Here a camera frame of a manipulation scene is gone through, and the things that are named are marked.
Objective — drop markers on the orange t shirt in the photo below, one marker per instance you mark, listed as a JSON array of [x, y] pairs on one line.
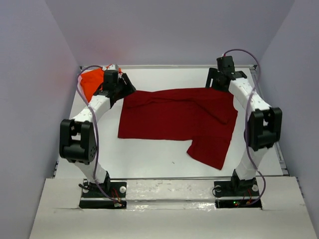
[[89, 82]]

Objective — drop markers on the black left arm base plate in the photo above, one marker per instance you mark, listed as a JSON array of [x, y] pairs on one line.
[[93, 198]]

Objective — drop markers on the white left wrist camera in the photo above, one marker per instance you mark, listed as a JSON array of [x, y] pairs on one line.
[[111, 67]]

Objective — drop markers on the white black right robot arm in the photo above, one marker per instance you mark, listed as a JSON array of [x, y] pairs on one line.
[[262, 127]]

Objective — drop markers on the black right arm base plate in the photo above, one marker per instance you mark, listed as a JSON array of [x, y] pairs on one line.
[[228, 196]]

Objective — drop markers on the white table edge rail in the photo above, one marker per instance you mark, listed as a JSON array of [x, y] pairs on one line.
[[125, 67]]

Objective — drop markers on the dark red t shirt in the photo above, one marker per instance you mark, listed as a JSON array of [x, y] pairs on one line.
[[204, 116]]

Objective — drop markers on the right side aluminium rail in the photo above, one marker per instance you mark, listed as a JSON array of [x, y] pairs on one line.
[[270, 135]]

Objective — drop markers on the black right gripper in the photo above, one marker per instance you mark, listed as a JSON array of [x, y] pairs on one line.
[[212, 75]]

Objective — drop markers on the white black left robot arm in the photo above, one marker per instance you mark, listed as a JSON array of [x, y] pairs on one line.
[[79, 136]]

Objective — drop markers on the white front panel board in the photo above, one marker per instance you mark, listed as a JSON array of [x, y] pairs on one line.
[[172, 209]]

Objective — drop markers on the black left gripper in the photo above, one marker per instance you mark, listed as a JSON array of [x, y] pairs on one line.
[[128, 88]]

